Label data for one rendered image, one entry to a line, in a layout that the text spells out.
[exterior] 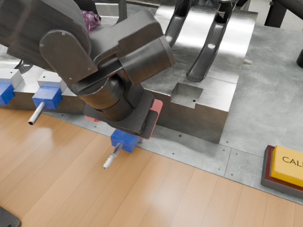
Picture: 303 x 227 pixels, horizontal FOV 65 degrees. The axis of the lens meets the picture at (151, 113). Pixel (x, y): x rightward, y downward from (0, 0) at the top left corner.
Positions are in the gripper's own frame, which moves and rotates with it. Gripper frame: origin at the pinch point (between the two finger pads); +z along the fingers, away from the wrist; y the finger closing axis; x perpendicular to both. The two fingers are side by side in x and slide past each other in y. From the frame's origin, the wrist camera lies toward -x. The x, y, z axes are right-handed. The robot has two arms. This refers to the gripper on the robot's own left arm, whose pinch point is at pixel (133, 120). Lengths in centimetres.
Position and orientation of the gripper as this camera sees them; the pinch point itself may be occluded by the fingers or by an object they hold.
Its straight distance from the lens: 46.2
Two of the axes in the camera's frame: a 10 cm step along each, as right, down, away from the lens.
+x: -3.5, 9.1, -2.3
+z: 2.0, 3.2, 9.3
